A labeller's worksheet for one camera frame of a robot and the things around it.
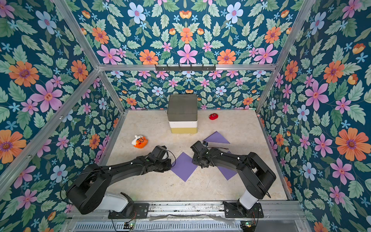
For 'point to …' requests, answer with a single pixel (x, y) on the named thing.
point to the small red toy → (213, 116)
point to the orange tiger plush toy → (140, 141)
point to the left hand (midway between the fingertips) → (174, 165)
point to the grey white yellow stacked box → (182, 113)
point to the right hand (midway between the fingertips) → (195, 160)
